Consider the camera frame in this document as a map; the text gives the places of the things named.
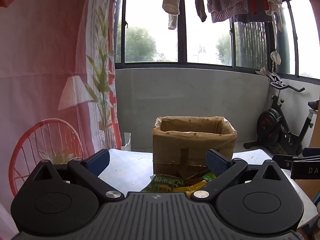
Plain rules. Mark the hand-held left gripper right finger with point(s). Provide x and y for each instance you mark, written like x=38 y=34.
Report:
x=217 y=164

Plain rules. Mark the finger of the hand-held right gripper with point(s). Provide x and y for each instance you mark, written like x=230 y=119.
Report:
x=311 y=152
x=287 y=161

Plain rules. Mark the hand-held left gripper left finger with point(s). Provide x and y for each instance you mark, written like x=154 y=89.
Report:
x=97 y=162

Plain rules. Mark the yellow snack packet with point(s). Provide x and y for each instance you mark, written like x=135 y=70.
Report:
x=196 y=186

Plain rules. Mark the brown cardboard box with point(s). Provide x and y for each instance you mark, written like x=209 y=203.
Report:
x=175 y=145

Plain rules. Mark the green snack packet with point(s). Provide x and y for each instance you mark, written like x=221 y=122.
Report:
x=160 y=183
x=208 y=177

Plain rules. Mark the brown board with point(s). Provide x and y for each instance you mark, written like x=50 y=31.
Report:
x=308 y=190

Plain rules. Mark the dark red snack packet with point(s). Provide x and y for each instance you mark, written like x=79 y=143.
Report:
x=193 y=177

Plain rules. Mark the floral tablecloth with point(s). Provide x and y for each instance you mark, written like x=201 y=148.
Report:
x=130 y=165

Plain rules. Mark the white bin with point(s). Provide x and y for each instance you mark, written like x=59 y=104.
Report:
x=126 y=141

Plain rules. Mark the black exercise bike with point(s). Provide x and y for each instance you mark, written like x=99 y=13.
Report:
x=275 y=127

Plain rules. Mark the white hanging item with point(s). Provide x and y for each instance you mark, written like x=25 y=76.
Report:
x=275 y=57

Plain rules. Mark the printed backdrop cloth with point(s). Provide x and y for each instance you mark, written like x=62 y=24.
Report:
x=37 y=55

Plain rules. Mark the mauve knit hanging garment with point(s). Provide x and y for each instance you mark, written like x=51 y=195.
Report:
x=225 y=0

